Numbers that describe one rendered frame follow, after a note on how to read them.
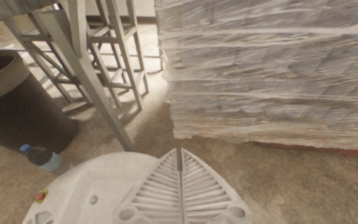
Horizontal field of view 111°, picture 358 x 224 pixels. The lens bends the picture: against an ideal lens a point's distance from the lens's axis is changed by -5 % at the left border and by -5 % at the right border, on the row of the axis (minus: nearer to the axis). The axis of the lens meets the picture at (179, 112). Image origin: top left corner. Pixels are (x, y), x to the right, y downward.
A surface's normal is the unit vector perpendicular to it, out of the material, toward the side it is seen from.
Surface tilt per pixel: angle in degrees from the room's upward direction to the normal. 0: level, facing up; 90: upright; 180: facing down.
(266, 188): 0
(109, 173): 69
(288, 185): 0
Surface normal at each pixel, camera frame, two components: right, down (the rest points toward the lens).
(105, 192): 0.01, -0.65
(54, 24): -0.11, 0.75
